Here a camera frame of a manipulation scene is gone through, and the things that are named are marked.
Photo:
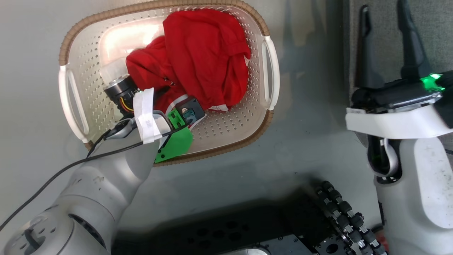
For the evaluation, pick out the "red jersey with logo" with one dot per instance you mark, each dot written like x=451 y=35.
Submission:
x=205 y=53

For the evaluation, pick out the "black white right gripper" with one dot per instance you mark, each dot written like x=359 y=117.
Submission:
x=396 y=120

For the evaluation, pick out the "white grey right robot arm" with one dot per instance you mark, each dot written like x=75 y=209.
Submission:
x=424 y=184

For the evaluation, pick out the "white laundry basket brown rim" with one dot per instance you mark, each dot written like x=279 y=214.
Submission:
x=226 y=134

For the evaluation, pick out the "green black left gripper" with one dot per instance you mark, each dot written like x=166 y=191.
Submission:
x=177 y=141

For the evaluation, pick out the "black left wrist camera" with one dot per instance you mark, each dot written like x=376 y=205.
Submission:
x=120 y=88

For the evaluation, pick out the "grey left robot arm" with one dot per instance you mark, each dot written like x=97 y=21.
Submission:
x=88 y=191

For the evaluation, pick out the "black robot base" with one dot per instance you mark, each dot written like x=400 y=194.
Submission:
x=247 y=226

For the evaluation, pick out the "white tape band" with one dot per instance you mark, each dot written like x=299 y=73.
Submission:
x=147 y=117

